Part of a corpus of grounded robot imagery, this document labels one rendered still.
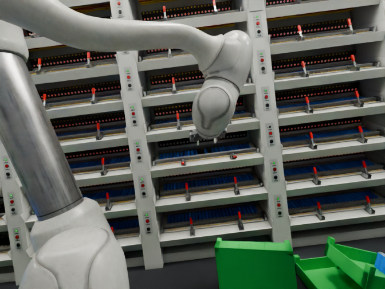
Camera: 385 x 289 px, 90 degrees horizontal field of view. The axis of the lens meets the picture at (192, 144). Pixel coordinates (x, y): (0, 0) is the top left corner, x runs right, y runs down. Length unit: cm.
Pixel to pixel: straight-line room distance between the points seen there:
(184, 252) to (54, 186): 85
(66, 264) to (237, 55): 53
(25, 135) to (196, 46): 44
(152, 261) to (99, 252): 85
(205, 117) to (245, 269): 68
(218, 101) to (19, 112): 43
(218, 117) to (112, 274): 35
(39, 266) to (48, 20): 39
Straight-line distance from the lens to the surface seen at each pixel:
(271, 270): 94
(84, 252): 38
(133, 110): 107
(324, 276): 116
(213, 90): 44
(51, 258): 39
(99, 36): 46
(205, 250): 122
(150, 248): 119
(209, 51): 52
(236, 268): 95
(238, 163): 106
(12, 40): 62
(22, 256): 150
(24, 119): 56
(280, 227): 121
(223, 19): 121
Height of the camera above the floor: 66
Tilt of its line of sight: 1 degrees down
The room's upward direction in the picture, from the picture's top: 7 degrees counter-clockwise
